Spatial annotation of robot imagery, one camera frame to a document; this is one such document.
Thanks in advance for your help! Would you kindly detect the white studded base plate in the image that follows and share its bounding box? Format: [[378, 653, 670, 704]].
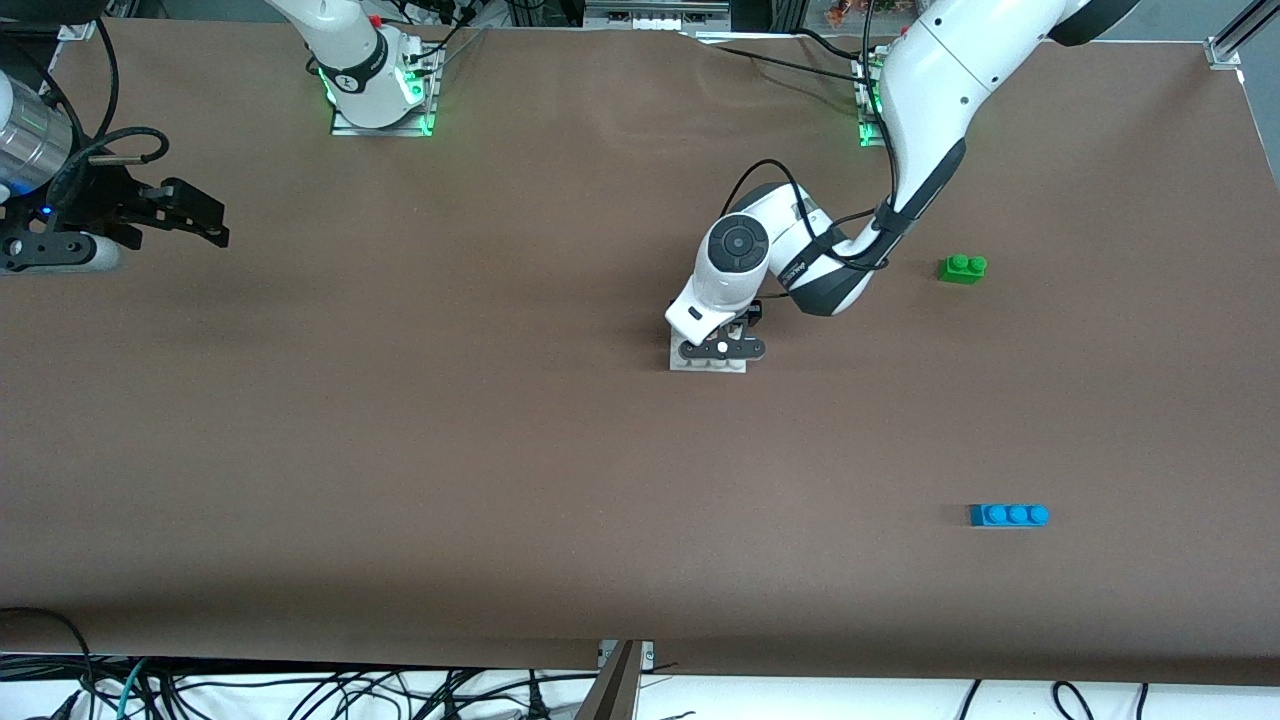
[[668, 334, 750, 375]]

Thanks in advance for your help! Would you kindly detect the blue toy block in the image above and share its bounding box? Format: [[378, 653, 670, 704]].
[[968, 503, 1051, 529]]

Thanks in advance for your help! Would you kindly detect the brown table cover sheet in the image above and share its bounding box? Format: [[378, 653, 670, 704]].
[[0, 18, 1280, 687]]

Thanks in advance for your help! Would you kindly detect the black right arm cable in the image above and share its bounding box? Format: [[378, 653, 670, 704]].
[[38, 18, 172, 206]]

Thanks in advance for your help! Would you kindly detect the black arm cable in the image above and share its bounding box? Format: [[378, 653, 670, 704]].
[[38, 18, 172, 206], [718, 0, 903, 273]]

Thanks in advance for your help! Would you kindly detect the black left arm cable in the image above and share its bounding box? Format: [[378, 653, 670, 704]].
[[718, 0, 903, 273]]

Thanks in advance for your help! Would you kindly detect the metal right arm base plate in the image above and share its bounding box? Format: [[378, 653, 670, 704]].
[[330, 40, 442, 139]]

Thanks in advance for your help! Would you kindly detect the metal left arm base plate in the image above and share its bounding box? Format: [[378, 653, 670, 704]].
[[857, 55, 893, 150]]

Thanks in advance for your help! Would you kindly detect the long black cable across table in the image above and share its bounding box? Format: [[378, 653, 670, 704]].
[[700, 44, 883, 89]]

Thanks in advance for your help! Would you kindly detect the short black cable behind base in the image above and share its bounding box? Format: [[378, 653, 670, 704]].
[[795, 27, 863, 61]]

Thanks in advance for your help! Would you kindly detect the aluminium frame rail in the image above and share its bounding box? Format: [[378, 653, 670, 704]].
[[583, 0, 734, 32]]

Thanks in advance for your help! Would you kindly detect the metal table edge bracket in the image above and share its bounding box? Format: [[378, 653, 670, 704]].
[[574, 639, 657, 720]]

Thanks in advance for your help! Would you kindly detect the black looped floor cable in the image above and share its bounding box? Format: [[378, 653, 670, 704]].
[[0, 606, 97, 720]]

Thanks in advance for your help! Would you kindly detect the teal floor cable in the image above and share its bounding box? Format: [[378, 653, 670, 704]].
[[114, 656, 153, 720]]

